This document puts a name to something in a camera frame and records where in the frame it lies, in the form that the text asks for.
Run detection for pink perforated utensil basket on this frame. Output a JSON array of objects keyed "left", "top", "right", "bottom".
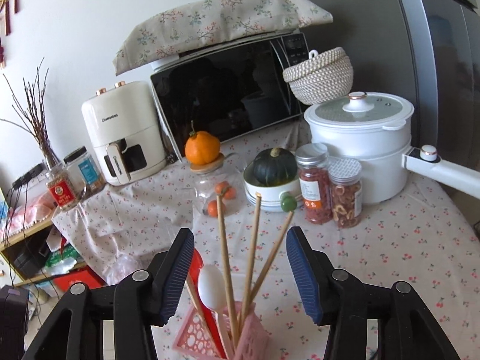
[{"left": 172, "top": 299, "right": 271, "bottom": 360}]

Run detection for grey refrigerator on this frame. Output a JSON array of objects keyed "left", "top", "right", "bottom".
[{"left": 306, "top": 0, "right": 479, "bottom": 172}]

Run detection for floral cloth cover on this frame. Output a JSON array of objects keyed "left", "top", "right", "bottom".
[{"left": 113, "top": 0, "right": 333, "bottom": 76}]

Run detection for wooden shelf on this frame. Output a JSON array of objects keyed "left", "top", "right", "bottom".
[{"left": 1, "top": 217, "right": 87, "bottom": 287}]

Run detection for black microwave oven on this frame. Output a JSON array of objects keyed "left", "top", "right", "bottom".
[{"left": 151, "top": 31, "right": 308, "bottom": 158}]

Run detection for white electric pot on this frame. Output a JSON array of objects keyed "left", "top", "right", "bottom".
[{"left": 304, "top": 92, "right": 479, "bottom": 205}]

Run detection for white air fryer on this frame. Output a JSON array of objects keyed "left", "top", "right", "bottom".
[{"left": 81, "top": 81, "right": 167, "bottom": 186}]

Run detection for woven white rope basket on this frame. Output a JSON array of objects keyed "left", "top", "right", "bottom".
[{"left": 282, "top": 47, "right": 354, "bottom": 106}]

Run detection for cherry print tablecloth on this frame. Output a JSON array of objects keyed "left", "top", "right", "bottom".
[{"left": 54, "top": 163, "right": 479, "bottom": 359}]

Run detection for large orange citrus fruit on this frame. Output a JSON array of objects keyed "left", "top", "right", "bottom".
[{"left": 185, "top": 121, "right": 221, "bottom": 166}]

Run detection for jar with blue label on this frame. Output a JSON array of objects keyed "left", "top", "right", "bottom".
[{"left": 64, "top": 146, "right": 106, "bottom": 200}]

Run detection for white plastic spoon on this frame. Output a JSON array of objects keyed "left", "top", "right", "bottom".
[{"left": 198, "top": 265, "right": 234, "bottom": 359}]

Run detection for jar of dried fruit rings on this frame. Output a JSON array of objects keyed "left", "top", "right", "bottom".
[{"left": 328, "top": 158, "right": 362, "bottom": 228}]

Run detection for wooden chopstick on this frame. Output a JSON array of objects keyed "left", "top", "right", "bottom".
[
  {"left": 250, "top": 211, "right": 295, "bottom": 302},
  {"left": 216, "top": 195, "right": 239, "bottom": 349},
  {"left": 238, "top": 193, "right": 262, "bottom": 331}
]

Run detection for glass jar with wooden lid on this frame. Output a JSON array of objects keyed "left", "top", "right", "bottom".
[{"left": 190, "top": 153, "right": 246, "bottom": 217}]

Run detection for jar of red goji berries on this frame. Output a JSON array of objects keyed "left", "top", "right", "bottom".
[{"left": 295, "top": 143, "right": 333, "bottom": 224}]

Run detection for jar with red label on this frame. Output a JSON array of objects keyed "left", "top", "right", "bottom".
[{"left": 46, "top": 163, "right": 86, "bottom": 211}]

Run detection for dried branches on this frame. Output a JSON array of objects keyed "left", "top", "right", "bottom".
[{"left": 1, "top": 58, "right": 60, "bottom": 169}]

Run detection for dark green pumpkin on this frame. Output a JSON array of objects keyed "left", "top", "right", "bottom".
[{"left": 252, "top": 147, "right": 298, "bottom": 187}]

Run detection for small green lime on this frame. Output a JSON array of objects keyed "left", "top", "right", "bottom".
[{"left": 281, "top": 195, "right": 298, "bottom": 213}]

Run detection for white ceramic bowl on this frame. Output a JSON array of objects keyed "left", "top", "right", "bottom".
[{"left": 242, "top": 164, "right": 303, "bottom": 212}]

